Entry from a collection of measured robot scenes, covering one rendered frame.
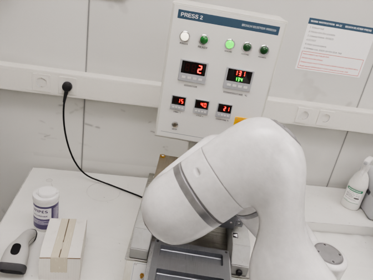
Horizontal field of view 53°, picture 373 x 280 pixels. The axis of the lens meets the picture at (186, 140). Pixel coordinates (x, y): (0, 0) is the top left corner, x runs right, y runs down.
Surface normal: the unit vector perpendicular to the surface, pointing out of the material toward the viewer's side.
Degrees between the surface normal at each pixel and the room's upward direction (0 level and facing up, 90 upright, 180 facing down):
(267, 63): 90
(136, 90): 90
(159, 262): 0
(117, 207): 0
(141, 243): 41
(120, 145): 90
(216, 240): 0
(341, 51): 90
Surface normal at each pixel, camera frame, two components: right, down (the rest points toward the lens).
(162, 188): -0.52, -0.49
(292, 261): 0.13, -0.08
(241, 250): 0.08, -0.40
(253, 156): -0.22, -0.07
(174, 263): 0.16, -0.89
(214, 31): -0.06, 0.42
